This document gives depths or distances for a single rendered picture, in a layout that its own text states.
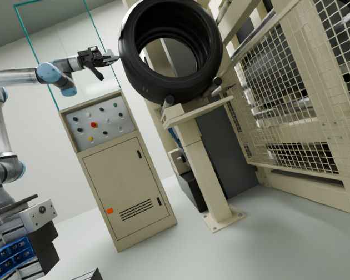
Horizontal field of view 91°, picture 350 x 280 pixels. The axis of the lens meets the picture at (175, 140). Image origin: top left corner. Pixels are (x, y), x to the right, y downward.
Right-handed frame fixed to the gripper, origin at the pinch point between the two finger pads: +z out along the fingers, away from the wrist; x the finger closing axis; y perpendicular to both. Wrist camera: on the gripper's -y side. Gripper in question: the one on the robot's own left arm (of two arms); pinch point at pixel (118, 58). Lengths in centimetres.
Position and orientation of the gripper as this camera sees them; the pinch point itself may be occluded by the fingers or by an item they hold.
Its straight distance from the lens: 110.9
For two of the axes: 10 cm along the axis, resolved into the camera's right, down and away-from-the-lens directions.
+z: 9.5, -2.8, 1.5
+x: -1.5, 0.4, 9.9
